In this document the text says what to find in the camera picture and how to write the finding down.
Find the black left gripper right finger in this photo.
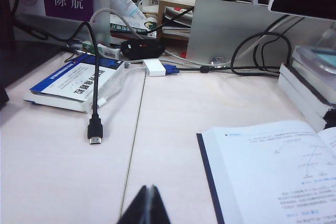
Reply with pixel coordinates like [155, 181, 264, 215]
[149, 185, 172, 224]

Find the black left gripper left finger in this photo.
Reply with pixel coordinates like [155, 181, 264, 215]
[117, 185, 149, 224]

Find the dark blue cover book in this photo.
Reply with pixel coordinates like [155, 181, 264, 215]
[196, 120, 336, 224]

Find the blue and white book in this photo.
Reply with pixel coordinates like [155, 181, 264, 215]
[23, 52, 125, 114]

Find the navy cover thick book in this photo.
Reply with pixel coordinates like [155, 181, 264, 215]
[277, 73, 328, 132]

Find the green spine book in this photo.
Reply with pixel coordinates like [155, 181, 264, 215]
[109, 14, 158, 39]

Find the black cover thick book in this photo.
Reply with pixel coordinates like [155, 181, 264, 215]
[279, 62, 336, 116]

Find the white video adapter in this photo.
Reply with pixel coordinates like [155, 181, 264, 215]
[98, 60, 166, 106]

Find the white barcode box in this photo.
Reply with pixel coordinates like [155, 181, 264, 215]
[101, 47, 124, 59]

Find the green and white small box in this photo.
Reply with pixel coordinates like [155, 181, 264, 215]
[80, 40, 106, 53]

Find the stack of papers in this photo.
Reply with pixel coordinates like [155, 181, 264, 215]
[161, 6, 195, 36]

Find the small medicine bottle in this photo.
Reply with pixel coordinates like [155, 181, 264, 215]
[143, 14, 160, 31]

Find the silver monitor stand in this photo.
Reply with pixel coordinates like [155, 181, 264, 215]
[185, 0, 336, 69]

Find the brown cardboard box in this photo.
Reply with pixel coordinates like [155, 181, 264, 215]
[156, 0, 205, 39]

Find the white and blue tube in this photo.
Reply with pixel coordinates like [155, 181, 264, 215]
[109, 0, 148, 27]

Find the acrylic purple name plate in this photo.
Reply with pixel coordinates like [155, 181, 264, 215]
[13, 0, 111, 47]

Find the clear plastic box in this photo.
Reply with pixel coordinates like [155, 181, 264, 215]
[295, 45, 336, 74]

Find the black HDMI cable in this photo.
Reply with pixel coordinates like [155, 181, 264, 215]
[14, 15, 103, 145]

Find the looped black cable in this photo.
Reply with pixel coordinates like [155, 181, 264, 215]
[230, 31, 293, 76]

